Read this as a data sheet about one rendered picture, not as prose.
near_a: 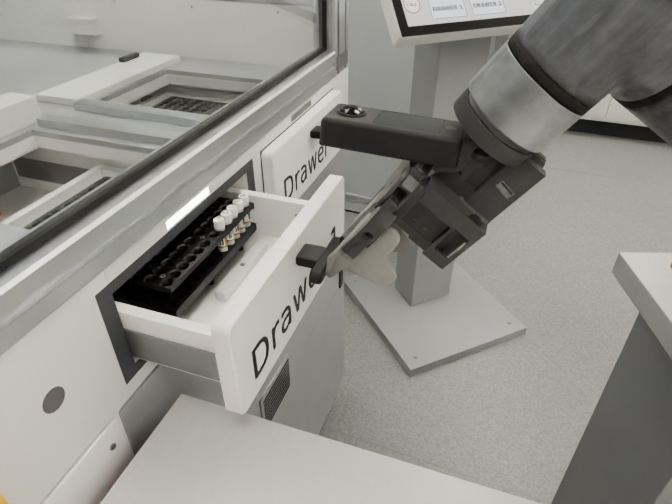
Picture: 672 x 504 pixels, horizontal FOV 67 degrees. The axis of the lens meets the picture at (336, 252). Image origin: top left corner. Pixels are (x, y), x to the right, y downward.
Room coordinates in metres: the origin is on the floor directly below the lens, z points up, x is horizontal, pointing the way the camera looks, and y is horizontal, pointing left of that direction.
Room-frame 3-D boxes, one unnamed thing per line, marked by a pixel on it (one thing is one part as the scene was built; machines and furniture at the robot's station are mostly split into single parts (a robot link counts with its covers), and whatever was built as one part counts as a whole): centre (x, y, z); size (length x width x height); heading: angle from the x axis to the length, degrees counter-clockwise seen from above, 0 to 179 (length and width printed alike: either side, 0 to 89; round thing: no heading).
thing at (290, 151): (0.76, 0.04, 0.87); 0.29 x 0.02 x 0.11; 161
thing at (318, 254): (0.42, 0.02, 0.91); 0.07 x 0.04 x 0.01; 161
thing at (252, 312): (0.43, 0.05, 0.87); 0.29 x 0.02 x 0.11; 161
